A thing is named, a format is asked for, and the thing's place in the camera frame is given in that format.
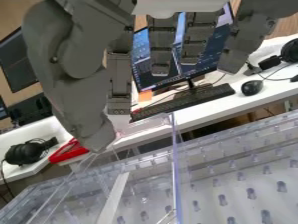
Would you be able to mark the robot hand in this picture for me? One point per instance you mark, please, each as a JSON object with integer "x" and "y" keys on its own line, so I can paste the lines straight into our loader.
{"x": 74, "y": 66}

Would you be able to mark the dark computer screen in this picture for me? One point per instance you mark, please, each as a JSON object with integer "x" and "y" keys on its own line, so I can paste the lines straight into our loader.
{"x": 17, "y": 60}

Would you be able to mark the orange sticky note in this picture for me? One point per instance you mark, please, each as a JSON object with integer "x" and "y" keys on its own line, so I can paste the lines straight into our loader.
{"x": 145, "y": 96}

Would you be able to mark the white desk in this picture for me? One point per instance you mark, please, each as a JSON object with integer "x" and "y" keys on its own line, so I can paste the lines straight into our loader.
{"x": 247, "y": 106}
{"x": 30, "y": 131}

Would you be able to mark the black keyboard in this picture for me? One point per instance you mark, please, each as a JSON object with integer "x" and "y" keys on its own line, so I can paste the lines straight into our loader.
{"x": 186, "y": 100}

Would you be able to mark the black headphones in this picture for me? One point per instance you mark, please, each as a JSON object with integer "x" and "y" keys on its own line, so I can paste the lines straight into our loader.
{"x": 26, "y": 153}
{"x": 291, "y": 50}

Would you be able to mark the black mouse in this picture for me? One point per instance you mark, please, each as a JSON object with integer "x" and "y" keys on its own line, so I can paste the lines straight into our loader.
{"x": 251, "y": 87}

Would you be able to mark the small black device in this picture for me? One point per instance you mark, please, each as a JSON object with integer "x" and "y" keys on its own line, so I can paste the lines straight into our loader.
{"x": 269, "y": 62}

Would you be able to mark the clear box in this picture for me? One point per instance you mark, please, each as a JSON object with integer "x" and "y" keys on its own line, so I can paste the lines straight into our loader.
{"x": 221, "y": 173}

